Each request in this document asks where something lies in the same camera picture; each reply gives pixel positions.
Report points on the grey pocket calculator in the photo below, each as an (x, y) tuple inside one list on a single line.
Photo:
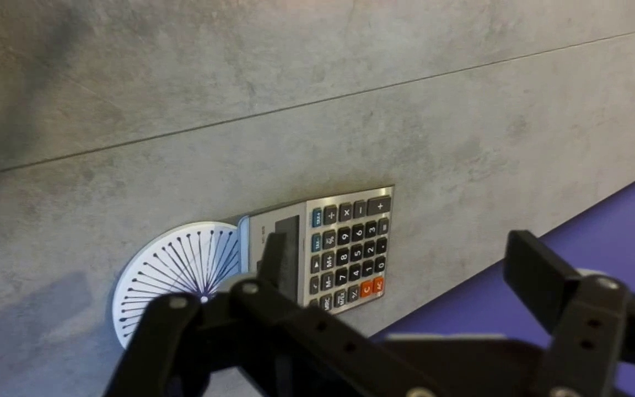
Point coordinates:
[(347, 250)]

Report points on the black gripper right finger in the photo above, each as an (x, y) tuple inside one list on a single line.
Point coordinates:
[(585, 331)]

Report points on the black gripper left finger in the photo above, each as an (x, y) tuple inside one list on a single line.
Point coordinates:
[(273, 331)]

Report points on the white round protractor disc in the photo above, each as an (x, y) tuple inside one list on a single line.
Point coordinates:
[(164, 272)]

